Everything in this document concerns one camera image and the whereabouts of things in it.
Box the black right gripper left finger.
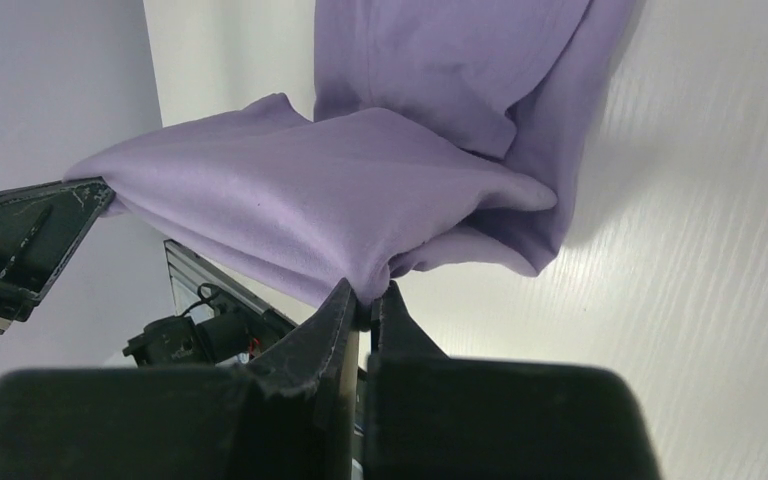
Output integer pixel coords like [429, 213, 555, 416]
[0, 281, 358, 479]

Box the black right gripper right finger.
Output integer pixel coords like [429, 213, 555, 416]
[364, 284, 661, 479]

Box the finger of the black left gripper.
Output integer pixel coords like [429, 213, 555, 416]
[0, 178, 115, 335]

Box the purple t shirt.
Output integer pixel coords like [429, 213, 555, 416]
[67, 1, 636, 305]

